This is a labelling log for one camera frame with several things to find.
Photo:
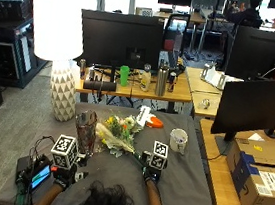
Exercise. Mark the person's left hand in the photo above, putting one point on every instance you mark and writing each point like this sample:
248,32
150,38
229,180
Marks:
63,176

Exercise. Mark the person's right hand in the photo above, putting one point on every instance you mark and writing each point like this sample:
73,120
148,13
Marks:
153,175

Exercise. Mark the clear glass vase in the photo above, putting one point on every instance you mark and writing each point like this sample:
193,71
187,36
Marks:
85,133

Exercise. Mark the yellow and white flower bouquet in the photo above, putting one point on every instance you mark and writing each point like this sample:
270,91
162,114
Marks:
118,132

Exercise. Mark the white marker cube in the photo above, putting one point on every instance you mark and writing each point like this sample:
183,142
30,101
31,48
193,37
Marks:
64,150
160,155

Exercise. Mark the white mug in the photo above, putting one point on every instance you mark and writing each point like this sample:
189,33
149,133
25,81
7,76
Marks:
178,141

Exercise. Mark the grey tablecloth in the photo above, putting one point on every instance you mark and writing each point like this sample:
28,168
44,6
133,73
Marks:
184,182

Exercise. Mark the black device with screen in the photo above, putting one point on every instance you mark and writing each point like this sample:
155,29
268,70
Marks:
33,173

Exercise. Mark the wooden desk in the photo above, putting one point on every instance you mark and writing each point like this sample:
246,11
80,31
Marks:
212,178
179,92
200,83

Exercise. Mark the black speaker bar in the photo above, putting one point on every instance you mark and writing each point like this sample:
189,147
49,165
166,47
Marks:
99,85

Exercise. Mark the steel drink bottle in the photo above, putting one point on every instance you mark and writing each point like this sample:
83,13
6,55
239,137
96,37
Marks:
162,80

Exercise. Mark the crumpled clear wrapper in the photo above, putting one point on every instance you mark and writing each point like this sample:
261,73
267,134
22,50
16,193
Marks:
204,104

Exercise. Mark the clear plastic bottle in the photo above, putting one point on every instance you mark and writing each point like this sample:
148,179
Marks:
146,78

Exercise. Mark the blue and red drink can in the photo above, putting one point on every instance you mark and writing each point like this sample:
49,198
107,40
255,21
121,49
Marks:
171,82

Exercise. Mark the green plastic cup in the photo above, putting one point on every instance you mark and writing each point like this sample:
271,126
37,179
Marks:
124,75

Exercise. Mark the white holder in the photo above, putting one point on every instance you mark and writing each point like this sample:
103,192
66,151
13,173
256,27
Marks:
214,76

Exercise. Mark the white paper sheet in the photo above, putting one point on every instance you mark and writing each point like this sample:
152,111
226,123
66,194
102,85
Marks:
256,137

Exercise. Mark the flat cardboard box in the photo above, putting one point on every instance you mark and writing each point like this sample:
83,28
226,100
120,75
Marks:
268,154

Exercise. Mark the cardboard box with blue tape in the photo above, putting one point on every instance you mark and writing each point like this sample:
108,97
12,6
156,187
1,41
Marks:
267,192

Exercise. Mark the black office chair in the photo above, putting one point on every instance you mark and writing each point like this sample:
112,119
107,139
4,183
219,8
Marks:
175,33

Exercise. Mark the white table lamp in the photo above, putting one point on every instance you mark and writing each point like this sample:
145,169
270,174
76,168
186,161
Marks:
58,25

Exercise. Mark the small white box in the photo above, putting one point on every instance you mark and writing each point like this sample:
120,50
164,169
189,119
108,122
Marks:
144,11

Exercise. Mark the black equipment rack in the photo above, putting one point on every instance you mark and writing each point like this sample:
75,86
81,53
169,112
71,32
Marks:
8,33

